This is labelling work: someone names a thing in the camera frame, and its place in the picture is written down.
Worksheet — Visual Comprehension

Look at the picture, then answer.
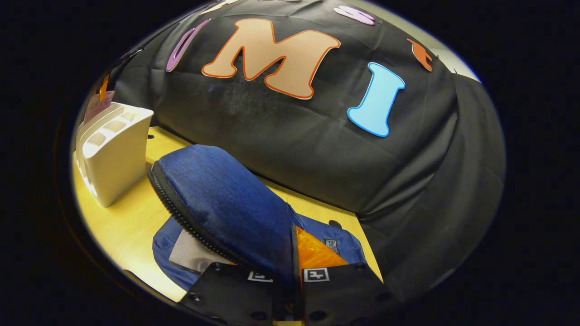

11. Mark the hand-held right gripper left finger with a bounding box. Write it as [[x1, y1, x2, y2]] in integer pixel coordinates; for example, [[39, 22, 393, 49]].
[[179, 262, 296, 326]]

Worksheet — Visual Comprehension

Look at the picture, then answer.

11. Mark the pink cover book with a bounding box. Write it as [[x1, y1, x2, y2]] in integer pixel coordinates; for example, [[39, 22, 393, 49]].
[[83, 90, 116, 126]]

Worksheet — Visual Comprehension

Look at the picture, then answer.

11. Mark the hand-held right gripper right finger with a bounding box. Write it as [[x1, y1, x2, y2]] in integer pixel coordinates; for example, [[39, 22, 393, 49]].
[[292, 225, 400, 326]]

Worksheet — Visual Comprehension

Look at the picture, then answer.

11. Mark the white plastic bookshelf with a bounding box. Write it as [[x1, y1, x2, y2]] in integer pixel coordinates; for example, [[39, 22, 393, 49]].
[[75, 102, 155, 208]]

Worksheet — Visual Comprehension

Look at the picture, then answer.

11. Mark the black backdrop cloth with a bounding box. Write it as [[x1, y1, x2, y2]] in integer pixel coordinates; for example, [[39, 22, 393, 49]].
[[109, 0, 507, 303]]

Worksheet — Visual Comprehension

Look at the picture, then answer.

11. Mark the blue schoolbag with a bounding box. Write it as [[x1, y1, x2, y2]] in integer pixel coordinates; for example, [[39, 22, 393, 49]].
[[148, 144, 368, 293]]

